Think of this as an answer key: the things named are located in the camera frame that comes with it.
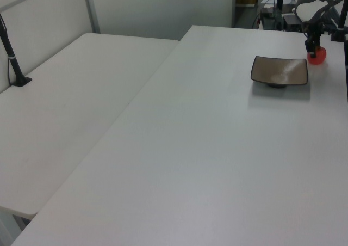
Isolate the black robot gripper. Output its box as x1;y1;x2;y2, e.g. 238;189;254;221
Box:
302;22;326;59

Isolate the red apple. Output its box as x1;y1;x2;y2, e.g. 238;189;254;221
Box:
307;46;327;66

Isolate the square brown ceramic plate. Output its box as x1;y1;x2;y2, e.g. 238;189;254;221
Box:
250;56;309;89

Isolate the grey electronics box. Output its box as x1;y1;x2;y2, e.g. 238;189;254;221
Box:
282;13;303;32

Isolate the thin black vertical bar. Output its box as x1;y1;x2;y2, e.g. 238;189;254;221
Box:
344;42;348;96

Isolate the black electronics box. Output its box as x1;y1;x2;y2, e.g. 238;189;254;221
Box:
260;7;282;30

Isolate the tall black pole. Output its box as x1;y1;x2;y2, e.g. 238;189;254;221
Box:
276;0;287;31

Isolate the black camera stand post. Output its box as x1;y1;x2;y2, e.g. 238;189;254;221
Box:
330;0;348;43

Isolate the grey partition frame post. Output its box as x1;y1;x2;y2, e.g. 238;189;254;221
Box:
82;0;101;35

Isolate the black camera stand with cable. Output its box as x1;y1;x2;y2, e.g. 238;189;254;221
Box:
0;11;33;88

